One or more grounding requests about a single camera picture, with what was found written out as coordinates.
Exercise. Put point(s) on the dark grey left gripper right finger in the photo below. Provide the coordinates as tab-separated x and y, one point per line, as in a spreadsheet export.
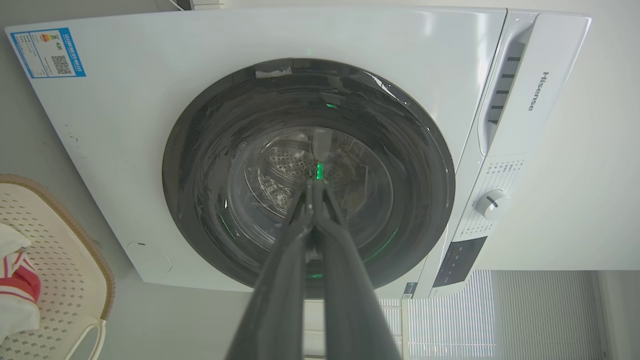
350	300

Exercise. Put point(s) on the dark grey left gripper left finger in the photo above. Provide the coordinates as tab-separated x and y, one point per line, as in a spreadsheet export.
280	295

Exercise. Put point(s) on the cream perforated laundry basket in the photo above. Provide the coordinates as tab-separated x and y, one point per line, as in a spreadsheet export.
65	280

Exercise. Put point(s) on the round dark washing machine door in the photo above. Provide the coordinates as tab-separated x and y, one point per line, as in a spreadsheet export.
240	165

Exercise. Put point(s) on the white washing machine control knob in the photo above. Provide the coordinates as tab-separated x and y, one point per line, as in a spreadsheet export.
492	204

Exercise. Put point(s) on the white Hisense washing machine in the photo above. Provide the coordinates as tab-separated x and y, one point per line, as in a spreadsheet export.
125	150

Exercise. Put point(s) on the red and white clothing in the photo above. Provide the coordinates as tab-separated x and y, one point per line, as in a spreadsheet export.
17	280

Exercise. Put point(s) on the white detergent drawer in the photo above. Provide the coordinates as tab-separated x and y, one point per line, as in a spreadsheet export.
505	85

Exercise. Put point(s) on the blue energy label sticker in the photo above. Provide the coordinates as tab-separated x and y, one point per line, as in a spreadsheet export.
48	52

